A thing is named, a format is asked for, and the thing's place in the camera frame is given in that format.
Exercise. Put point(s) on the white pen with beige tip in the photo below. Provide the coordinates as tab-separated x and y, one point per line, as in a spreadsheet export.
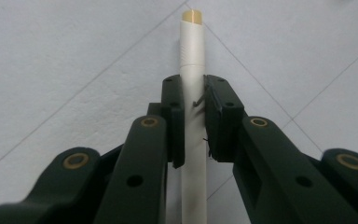
192	53

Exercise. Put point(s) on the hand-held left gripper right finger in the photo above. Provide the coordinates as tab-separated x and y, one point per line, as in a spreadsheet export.
223	124

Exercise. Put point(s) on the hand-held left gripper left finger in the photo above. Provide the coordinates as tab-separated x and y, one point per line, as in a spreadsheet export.
175	124

